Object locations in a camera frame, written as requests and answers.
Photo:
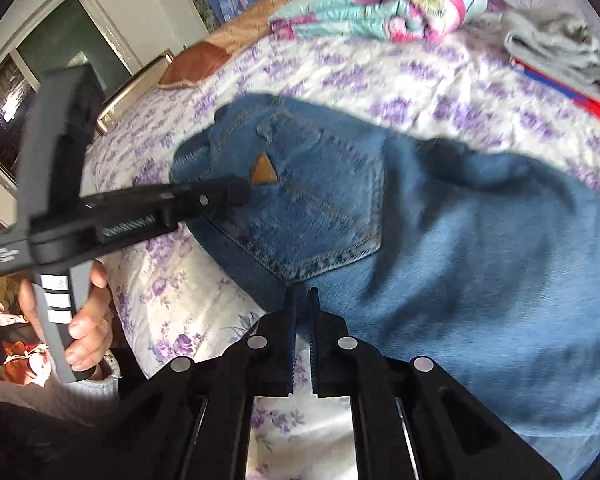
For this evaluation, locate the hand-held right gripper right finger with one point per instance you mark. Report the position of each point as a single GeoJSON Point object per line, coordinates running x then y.
{"type": "Point", "coordinates": [315, 345]}

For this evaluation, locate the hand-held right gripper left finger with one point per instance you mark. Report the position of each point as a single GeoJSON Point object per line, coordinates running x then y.
{"type": "Point", "coordinates": [290, 345]}

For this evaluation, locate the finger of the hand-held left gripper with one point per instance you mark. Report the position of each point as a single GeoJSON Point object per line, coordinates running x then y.
{"type": "Point", "coordinates": [210, 196]}
{"type": "Point", "coordinates": [194, 156]}

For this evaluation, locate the blue denim pants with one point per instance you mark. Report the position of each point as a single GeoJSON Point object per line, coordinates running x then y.
{"type": "Point", "coordinates": [430, 260]}

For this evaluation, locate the person's left hand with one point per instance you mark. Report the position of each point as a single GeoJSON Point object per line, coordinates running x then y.
{"type": "Point", "coordinates": [92, 320]}

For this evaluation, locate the brown cushion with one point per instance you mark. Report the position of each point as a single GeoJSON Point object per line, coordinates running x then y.
{"type": "Point", "coordinates": [195, 65]}

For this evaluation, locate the white framed window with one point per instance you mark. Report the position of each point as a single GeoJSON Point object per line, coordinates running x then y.
{"type": "Point", "coordinates": [55, 45]}

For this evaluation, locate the brown pillow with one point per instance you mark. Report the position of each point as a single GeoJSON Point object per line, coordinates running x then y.
{"type": "Point", "coordinates": [250, 20]}

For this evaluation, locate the purple floral bed sheet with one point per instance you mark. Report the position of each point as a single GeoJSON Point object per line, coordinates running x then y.
{"type": "Point", "coordinates": [330, 72]}

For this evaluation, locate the pile of red pink clothes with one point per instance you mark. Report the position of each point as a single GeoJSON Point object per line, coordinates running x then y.
{"type": "Point", "coordinates": [15, 355]}

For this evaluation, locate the colourful folded blanket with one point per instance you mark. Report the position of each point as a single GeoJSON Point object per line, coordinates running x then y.
{"type": "Point", "coordinates": [380, 7]}

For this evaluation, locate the person's dark clothing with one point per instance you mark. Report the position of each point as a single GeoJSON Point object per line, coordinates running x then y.
{"type": "Point", "coordinates": [30, 442]}

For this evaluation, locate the red and blue cloth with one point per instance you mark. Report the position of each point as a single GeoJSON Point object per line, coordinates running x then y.
{"type": "Point", "coordinates": [585, 102]}

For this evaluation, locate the grey folded garment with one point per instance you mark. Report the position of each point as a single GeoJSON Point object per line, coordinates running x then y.
{"type": "Point", "coordinates": [560, 45]}

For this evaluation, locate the beige bed headboard rail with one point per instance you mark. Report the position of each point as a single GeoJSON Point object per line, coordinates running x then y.
{"type": "Point", "coordinates": [130, 92]}

